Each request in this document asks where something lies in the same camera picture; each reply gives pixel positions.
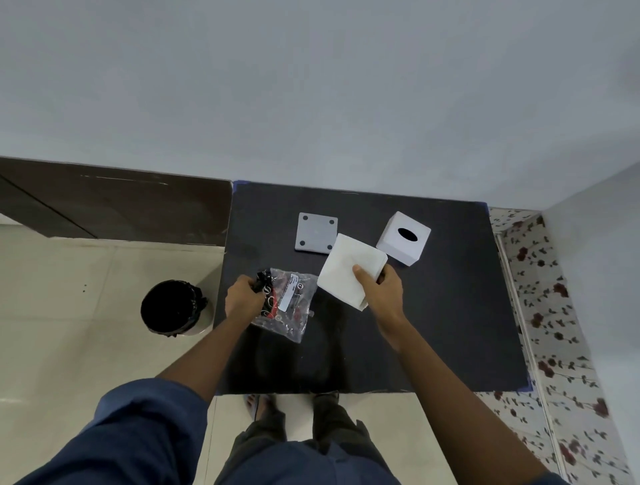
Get person's blue shirt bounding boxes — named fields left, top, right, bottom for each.
left=15, top=378, right=572, bottom=485

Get person's left forearm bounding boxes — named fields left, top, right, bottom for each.
left=155, top=314, right=251, bottom=403

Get brown wooden panel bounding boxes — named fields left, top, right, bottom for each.
left=0, top=156, right=234, bottom=247

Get person's dark trousers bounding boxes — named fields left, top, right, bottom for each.
left=232, top=392, right=387, bottom=453

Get grey square base plate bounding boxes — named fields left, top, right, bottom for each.
left=294, top=212, right=339, bottom=254

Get clear plastic bag of parts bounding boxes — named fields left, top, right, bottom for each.
left=250, top=267, right=320, bottom=345

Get person's left foot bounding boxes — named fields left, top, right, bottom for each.
left=243, top=394, right=274, bottom=421

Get person's left hand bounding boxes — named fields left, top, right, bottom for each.
left=224, top=275, right=266, bottom=321

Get person's right hand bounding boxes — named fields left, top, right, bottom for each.
left=352, top=265, right=409, bottom=333

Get bin with black liner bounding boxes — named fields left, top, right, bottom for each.
left=140, top=280, right=209, bottom=338

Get white square tissue box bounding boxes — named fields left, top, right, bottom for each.
left=376, top=211, right=432, bottom=266

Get person's right forearm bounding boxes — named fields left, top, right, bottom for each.
left=376, top=315, right=571, bottom=483

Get stack of white tissues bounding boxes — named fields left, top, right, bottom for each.
left=316, top=233, right=389, bottom=312

